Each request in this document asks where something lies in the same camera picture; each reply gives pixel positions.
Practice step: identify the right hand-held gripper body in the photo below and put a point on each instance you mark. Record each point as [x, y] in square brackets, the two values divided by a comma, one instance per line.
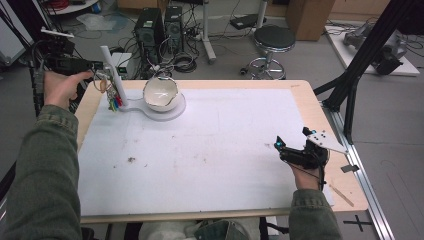
[313, 151]

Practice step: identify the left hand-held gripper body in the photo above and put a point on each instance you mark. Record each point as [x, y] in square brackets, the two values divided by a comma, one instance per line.
[63, 61]

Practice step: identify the white key stand with pole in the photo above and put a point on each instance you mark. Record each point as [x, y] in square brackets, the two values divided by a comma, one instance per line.
[115, 76]

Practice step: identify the red key tag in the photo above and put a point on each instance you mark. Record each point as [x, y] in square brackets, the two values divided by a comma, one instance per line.
[119, 100]

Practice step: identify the blue key tag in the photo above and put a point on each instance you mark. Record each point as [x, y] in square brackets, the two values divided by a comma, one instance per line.
[115, 106]

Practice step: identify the person's left hand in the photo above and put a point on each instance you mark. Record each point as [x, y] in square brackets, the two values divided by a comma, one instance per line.
[61, 88]

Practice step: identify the person's right hand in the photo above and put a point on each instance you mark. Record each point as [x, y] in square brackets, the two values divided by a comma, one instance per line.
[306, 178]

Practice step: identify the white box with green display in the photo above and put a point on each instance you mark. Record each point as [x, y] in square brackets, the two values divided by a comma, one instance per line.
[120, 65]

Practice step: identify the clear plastic sheet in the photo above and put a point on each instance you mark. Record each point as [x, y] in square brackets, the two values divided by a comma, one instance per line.
[96, 21]

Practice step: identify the thin wooden stick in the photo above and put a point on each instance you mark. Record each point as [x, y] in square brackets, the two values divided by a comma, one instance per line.
[341, 195]

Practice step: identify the round white table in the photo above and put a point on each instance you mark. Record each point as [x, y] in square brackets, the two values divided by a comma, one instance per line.
[71, 7]

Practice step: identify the large black computer tower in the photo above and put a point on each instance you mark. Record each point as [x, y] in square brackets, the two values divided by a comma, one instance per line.
[148, 33]

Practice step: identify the white eggshell-shaped ceramic bowl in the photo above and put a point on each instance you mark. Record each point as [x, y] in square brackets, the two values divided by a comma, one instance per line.
[160, 95]

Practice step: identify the white foam mat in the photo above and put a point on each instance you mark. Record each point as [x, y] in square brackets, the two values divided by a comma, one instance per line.
[200, 160]

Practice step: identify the small black computer tower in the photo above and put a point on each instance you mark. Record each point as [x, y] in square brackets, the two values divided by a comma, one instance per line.
[174, 28]

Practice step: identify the black round stool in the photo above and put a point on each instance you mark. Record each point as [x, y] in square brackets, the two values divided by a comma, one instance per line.
[273, 40]

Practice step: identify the grey device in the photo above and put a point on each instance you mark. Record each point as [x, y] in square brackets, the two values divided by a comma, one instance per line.
[383, 50]

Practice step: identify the light wooden cabinet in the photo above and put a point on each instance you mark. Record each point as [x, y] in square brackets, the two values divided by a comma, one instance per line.
[310, 18]

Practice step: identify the white desk leg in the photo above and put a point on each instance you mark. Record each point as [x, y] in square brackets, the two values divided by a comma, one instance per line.
[208, 36]

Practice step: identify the white floor board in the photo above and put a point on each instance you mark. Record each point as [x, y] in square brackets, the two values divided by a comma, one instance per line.
[410, 68]

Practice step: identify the flat black box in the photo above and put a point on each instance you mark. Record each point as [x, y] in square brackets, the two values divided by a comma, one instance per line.
[246, 21]

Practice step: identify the aluminium rail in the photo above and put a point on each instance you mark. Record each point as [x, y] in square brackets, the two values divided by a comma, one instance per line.
[363, 180]

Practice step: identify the black metal frame stand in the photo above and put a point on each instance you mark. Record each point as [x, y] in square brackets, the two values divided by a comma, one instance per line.
[370, 46]

